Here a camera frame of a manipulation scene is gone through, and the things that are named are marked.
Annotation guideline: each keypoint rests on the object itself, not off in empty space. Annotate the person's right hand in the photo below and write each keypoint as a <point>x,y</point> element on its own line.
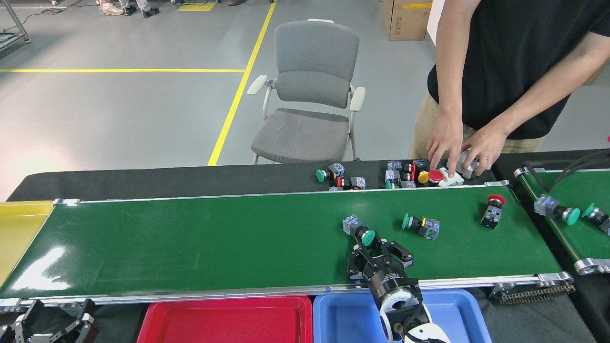
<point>445,138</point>

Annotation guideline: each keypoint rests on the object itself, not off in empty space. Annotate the person's left forearm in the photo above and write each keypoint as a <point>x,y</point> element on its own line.
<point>548,90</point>

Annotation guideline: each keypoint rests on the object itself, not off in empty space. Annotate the red plastic tray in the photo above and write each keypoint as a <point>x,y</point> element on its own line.
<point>228,324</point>

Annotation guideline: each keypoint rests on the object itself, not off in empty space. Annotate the person's right forearm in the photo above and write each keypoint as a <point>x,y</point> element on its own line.
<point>452,71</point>

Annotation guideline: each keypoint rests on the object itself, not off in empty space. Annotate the yellow plastic bin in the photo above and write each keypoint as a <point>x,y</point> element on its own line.
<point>21,233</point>

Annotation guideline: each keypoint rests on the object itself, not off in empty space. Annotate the grey office chair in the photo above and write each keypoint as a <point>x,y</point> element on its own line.
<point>317,52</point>

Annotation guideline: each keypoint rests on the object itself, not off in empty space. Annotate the long green conveyor belt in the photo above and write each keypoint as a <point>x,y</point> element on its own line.
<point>190,238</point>

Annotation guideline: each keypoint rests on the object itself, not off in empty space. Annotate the green mushroom push button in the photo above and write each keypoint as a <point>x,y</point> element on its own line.
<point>351,224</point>
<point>598,216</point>
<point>407,184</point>
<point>545,206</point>
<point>430,228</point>
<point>321,176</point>

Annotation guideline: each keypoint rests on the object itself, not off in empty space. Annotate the green infeed conveyor belt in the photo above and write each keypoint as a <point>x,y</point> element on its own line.
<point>593,245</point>

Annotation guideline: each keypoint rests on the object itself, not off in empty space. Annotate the person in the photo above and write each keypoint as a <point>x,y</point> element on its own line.
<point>150,12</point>
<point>237,2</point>
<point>112,8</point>
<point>514,57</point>

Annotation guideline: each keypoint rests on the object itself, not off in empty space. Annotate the blue plastic tray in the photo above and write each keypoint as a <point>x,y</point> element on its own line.
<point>348,324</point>

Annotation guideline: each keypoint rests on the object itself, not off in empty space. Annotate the person's left hand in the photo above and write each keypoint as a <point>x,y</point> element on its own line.
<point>486,147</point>

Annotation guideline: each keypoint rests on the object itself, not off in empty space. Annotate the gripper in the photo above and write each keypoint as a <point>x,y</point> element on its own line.
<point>388,281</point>

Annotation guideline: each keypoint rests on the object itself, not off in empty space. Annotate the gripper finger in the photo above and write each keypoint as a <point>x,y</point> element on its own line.
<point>21,331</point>
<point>78,333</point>

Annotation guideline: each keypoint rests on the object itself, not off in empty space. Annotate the grey metal rack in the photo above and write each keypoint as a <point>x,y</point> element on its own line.
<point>9,40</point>

